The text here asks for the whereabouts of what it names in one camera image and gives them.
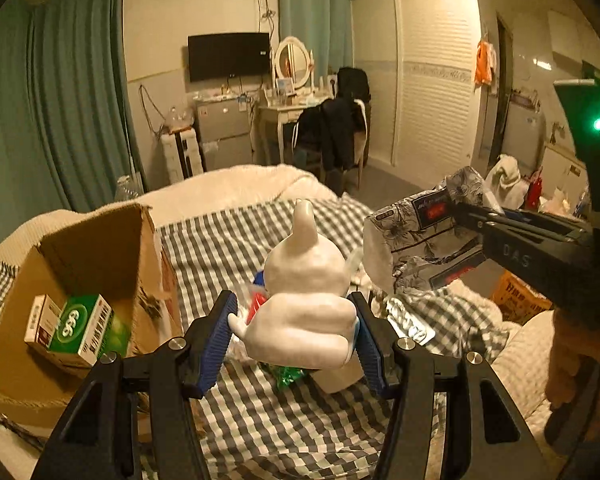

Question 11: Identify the oval vanity mirror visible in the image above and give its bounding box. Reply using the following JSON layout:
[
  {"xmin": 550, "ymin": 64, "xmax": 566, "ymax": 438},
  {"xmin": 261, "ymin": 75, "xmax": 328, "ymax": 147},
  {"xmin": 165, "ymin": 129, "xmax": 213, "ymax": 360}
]
[{"xmin": 272, "ymin": 36, "xmax": 315, "ymax": 86}]

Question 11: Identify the cardboard box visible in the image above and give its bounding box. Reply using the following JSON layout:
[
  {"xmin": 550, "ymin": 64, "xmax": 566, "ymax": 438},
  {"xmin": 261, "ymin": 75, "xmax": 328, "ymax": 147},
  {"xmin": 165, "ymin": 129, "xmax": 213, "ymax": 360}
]
[{"xmin": 0, "ymin": 203, "xmax": 183, "ymax": 413}]

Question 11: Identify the white chair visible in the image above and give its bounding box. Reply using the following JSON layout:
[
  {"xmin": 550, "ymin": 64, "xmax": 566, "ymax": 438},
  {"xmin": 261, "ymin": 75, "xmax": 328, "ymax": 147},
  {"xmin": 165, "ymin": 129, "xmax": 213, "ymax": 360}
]
[{"xmin": 300, "ymin": 99, "xmax": 372, "ymax": 196}]

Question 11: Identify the red and blue packet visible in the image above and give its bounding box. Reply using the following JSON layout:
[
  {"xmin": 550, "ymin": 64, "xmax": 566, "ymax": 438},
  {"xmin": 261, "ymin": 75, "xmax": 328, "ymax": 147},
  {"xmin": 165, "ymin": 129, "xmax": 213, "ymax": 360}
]
[{"xmin": 245, "ymin": 270, "xmax": 271, "ymax": 326}]

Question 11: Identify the white towel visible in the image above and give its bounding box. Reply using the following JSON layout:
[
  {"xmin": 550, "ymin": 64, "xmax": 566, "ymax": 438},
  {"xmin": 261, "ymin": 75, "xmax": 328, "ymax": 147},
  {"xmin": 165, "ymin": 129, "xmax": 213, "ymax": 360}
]
[{"xmin": 484, "ymin": 155, "xmax": 528, "ymax": 208}]

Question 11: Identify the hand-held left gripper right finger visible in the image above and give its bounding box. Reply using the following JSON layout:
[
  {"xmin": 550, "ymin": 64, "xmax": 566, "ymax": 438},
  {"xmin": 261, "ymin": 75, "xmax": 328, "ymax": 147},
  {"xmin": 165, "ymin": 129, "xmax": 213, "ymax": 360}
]
[{"xmin": 347, "ymin": 290, "xmax": 553, "ymax": 480}]

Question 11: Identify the black wall cable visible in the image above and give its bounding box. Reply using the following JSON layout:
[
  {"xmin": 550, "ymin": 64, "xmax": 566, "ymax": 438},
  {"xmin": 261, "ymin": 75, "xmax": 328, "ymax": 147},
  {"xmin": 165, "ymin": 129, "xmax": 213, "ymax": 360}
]
[{"xmin": 139, "ymin": 84, "xmax": 166, "ymax": 136}]

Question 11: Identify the white and red small box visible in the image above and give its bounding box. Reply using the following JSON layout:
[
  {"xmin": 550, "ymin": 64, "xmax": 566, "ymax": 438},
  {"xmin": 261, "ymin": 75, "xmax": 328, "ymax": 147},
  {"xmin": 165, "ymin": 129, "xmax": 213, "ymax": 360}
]
[{"xmin": 24, "ymin": 294, "xmax": 63, "ymax": 356}]

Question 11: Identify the yellow printed bag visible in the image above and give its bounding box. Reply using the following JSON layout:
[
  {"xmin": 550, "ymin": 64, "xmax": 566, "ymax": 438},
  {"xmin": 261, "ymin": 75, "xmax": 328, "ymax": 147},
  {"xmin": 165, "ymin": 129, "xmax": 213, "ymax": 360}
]
[{"xmin": 491, "ymin": 270, "xmax": 553, "ymax": 326}]

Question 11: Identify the black television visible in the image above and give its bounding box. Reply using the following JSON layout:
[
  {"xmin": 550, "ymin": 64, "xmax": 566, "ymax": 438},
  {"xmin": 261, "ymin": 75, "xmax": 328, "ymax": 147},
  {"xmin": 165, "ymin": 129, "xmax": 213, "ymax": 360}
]
[{"xmin": 187, "ymin": 32, "xmax": 271, "ymax": 83}]

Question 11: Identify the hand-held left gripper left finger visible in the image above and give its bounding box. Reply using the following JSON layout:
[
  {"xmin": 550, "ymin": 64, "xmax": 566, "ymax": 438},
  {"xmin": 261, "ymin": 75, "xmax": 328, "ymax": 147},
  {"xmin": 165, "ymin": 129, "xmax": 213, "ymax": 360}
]
[{"xmin": 30, "ymin": 290, "xmax": 238, "ymax": 480}]

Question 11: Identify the white sliding wardrobe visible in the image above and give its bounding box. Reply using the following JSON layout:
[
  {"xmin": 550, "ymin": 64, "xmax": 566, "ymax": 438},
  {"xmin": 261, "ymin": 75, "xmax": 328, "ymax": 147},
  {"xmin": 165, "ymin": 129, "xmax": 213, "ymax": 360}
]
[{"xmin": 349, "ymin": 0, "xmax": 486, "ymax": 186}]

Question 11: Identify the checked blanket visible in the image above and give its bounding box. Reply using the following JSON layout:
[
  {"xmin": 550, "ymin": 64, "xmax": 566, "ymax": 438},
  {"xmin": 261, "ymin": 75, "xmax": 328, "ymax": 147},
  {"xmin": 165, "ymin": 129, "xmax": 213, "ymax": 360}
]
[{"xmin": 0, "ymin": 195, "xmax": 511, "ymax": 480}]

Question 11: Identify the grey small fridge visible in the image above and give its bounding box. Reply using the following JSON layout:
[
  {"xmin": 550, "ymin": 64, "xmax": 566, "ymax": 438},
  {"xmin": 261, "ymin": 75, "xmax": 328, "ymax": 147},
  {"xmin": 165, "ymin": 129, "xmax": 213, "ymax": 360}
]
[{"xmin": 195, "ymin": 97, "xmax": 256, "ymax": 173}]

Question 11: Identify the clear water jug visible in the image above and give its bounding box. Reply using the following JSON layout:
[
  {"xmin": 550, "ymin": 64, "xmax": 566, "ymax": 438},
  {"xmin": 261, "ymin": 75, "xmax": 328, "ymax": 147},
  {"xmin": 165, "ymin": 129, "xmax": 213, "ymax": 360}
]
[{"xmin": 115, "ymin": 175, "xmax": 145, "ymax": 201}]

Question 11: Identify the green medicine box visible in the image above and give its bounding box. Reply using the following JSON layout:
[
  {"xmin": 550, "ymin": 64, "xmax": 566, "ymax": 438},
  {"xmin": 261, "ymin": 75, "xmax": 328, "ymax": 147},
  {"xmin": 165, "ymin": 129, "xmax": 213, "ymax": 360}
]
[{"xmin": 47, "ymin": 294, "xmax": 131, "ymax": 368}]

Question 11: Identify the orange hanging cloth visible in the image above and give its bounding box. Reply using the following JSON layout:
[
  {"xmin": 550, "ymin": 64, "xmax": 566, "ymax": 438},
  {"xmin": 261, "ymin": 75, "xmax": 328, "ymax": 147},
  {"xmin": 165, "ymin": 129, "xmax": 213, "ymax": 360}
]
[{"xmin": 474, "ymin": 40, "xmax": 498, "ymax": 86}]

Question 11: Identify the narrow green curtain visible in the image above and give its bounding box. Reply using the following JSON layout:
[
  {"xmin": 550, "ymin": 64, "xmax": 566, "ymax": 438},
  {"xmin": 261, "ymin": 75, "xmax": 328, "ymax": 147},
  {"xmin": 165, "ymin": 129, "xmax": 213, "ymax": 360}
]
[{"xmin": 277, "ymin": 0, "xmax": 353, "ymax": 81}]

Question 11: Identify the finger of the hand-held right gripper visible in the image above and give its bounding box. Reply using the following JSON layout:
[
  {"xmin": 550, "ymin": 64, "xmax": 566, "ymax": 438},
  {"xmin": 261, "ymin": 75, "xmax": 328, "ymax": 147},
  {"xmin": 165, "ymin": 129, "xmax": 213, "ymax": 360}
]
[{"xmin": 449, "ymin": 201, "xmax": 593, "ymax": 245}]

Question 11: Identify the silver blister pack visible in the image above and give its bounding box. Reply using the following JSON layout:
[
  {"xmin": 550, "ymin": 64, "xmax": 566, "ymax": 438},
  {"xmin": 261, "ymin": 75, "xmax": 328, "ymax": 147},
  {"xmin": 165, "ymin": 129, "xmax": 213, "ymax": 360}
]
[{"xmin": 385, "ymin": 297, "xmax": 436, "ymax": 346}]

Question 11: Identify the wide green curtain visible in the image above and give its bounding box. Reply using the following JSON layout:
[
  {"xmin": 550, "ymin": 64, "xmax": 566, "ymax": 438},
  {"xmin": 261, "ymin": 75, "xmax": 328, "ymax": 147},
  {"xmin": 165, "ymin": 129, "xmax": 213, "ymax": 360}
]
[{"xmin": 0, "ymin": 0, "xmax": 141, "ymax": 256}]

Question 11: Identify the red bottle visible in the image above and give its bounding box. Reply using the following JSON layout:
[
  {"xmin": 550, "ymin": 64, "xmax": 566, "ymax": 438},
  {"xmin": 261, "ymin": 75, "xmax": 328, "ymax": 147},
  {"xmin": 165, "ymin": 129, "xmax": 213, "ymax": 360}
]
[{"xmin": 525, "ymin": 170, "xmax": 545, "ymax": 211}]

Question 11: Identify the white ceramic figurine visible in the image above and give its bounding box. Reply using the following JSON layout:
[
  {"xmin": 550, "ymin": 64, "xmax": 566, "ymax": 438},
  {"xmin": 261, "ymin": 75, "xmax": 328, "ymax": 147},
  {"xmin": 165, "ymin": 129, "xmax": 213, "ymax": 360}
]
[{"xmin": 228, "ymin": 199, "xmax": 362, "ymax": 372}]

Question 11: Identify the person's right hand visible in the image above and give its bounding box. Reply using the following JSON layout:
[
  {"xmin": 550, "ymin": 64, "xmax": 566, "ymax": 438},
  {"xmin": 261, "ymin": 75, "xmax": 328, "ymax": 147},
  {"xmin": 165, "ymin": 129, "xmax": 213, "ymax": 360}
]
[{"xmin": 545, "ymin": 310, "xmax": 600, "ymax": 411}]

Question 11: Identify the green plastic packet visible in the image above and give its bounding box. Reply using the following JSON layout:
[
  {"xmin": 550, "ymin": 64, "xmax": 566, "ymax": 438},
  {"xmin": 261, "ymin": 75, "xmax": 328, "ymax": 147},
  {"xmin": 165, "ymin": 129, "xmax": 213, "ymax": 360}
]
[{"xmin": 272, "ymin": 362, "xmax": 306, "ymax": 391}]

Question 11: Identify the black backpack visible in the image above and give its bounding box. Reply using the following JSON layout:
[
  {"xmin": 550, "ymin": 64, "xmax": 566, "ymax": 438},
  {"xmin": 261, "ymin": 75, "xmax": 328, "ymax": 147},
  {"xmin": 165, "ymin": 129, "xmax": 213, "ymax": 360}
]
[{"xmin": 336, "ymin": 66, "xmax": 371, "ymax": 103}]

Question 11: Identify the white dressing table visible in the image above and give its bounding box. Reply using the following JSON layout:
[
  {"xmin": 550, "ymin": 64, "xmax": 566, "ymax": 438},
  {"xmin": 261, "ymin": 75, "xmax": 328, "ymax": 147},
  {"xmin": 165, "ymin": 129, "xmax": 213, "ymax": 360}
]
[{"xmin": 256, "ymin": 92, "xmax": 331, "ymax": 166}]

